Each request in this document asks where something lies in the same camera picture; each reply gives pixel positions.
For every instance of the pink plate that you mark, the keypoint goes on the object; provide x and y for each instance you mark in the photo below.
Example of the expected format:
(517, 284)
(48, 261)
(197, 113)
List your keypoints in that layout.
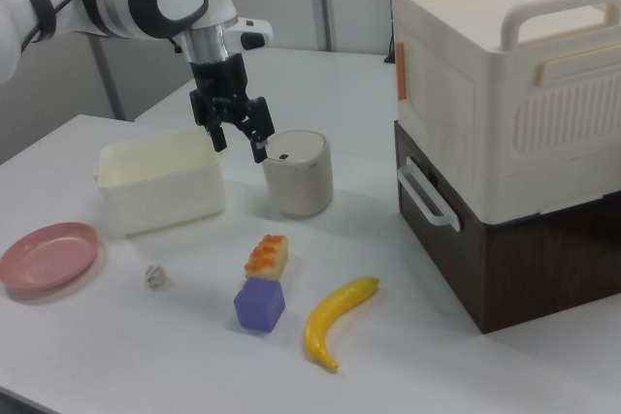
(48, 259)

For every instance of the toy bread with orange glaze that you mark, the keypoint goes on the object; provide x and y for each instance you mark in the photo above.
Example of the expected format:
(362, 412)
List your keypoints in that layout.
(267, 256)

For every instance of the yellow toy banana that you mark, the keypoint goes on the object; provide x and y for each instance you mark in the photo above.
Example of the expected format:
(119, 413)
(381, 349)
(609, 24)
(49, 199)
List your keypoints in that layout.
(325, 322)

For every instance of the beige lidded trash can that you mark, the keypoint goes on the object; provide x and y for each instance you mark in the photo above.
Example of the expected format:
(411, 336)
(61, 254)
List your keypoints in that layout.
(301, 181)

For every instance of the cream rectangular plastic bin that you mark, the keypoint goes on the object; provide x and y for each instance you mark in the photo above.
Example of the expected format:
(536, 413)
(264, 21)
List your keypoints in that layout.
(160, 191)

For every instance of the crumpled white paper ball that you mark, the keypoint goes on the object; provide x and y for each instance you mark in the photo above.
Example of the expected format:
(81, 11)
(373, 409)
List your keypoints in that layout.
(155, 276)

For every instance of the purple cube block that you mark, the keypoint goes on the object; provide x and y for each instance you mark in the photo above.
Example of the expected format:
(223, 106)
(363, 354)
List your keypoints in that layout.
(257, 307)

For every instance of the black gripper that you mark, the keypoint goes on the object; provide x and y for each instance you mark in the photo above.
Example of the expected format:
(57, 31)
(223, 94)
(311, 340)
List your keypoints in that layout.
(220, 84)

